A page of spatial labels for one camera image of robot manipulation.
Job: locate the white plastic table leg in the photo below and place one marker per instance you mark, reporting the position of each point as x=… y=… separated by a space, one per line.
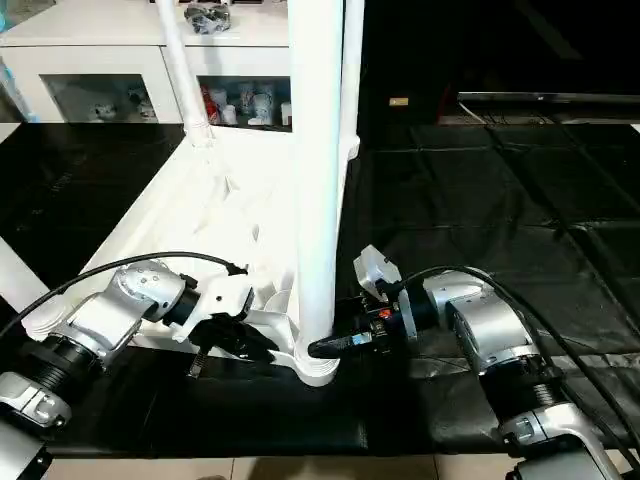
x=318 y=180
x=352 y=80
x=180 y=70
x=15 y=275

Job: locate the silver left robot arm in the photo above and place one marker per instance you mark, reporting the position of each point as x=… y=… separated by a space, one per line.
x=120 y=305

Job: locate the black work mat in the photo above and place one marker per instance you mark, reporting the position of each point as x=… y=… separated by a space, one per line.
x=480 y=200

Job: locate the small yellow label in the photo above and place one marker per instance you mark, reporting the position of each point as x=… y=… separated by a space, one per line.
x=399 y=102

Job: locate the red bottle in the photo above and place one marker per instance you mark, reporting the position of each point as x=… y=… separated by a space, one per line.
x=210 y=105

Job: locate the white glass-door cabinet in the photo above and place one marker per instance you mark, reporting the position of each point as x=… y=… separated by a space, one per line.
x=100 y=60

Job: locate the teal plastic object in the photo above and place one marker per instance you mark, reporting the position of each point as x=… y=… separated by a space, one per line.
x=15 y=95

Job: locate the dark bundle on cabinet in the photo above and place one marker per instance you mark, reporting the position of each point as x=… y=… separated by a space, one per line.
x=208 y=17

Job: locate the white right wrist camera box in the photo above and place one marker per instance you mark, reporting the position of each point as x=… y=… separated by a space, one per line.
x=378 y=270

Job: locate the dark metal rail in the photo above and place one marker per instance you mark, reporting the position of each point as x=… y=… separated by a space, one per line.
x=550 y=98

